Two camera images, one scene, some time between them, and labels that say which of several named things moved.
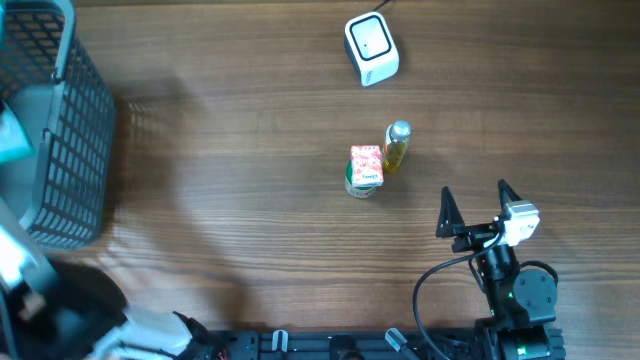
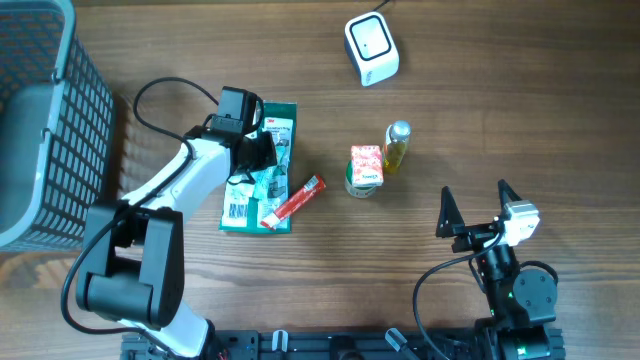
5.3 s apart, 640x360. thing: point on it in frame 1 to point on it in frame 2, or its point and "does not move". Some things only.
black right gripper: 451,224 does not move
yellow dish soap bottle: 396,143 does not move
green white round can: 357,191 does not move
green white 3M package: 13,141 to 243,206
